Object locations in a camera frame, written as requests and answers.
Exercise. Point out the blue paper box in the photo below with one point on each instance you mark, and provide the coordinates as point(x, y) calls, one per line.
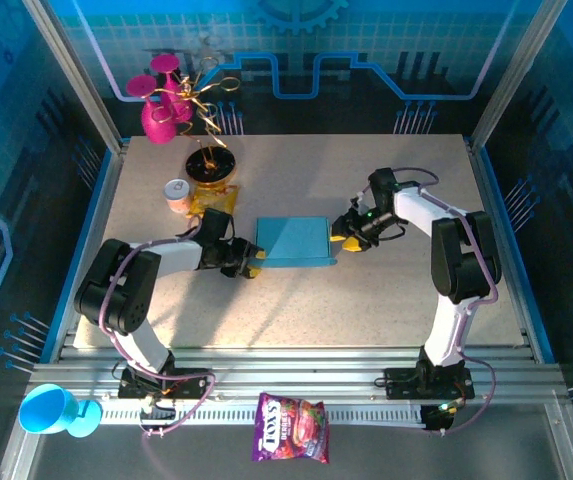
point(291, 240)

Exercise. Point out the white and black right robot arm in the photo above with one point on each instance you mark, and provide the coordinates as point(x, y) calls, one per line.
point(416, 205)

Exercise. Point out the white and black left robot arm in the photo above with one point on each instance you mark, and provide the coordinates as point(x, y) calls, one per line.
point(176, 255)

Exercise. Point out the small black electronics box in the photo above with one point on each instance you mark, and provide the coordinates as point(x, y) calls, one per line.
point(436, 417)
point(158, 412)

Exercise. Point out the yellow snack packet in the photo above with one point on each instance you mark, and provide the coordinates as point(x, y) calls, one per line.
point(213, 197)

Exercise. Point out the pink tin can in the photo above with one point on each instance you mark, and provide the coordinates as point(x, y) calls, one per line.
point(177, 197)

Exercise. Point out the pink vase with flowers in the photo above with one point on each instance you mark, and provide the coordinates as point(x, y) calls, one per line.
point(156, 127)

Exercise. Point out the purple candy bag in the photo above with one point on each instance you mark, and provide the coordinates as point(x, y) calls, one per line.
point(288, 427)

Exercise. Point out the magenta plastic goblet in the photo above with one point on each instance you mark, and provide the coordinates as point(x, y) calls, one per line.
point(164, 63)

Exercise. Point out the blue plastic goblet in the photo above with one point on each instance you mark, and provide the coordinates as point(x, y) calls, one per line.
point(46, 410)

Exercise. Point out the aluminium frame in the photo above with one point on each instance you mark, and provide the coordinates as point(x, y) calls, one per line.
point(286, 362)

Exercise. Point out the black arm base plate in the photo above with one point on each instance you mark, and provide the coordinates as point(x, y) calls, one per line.
point(191, 385)
point(401, 382)

